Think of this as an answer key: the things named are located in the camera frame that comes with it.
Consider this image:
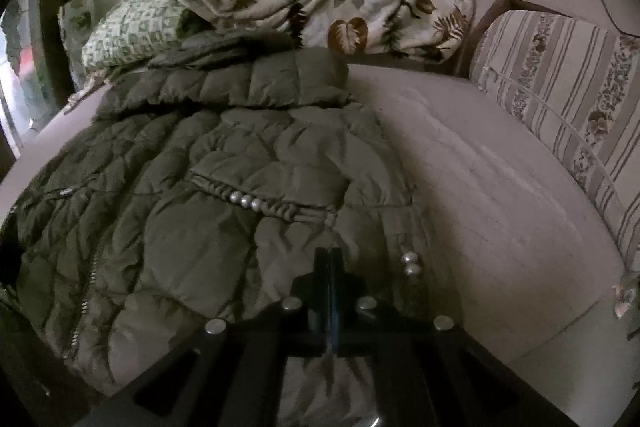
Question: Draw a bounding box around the leaf print blanket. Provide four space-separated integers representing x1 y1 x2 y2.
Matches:
137 0 476 64

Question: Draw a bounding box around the stained glass window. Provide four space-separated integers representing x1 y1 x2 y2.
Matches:
0 0 57 158

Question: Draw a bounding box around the green checked pillow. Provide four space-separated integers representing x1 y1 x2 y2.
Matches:
81 0 203 72

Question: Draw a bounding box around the white leaf print pillow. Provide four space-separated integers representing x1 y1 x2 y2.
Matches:
57 0 97 58

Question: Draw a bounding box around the pale pink cloth scrap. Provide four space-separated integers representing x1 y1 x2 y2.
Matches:
609 272 640 320

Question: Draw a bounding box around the pink sofa bed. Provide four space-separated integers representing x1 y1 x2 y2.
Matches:
0 0 640 427

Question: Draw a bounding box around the olive quilted hooded jacket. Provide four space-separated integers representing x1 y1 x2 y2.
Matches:
0 31 437 427

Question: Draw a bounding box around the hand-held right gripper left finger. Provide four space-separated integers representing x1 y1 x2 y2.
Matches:
80 247 332 427

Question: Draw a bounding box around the striped floral sofa cushion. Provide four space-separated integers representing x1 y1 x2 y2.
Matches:
467 9 640 273

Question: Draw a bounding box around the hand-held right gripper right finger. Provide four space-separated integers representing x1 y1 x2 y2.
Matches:
330 247 581 427

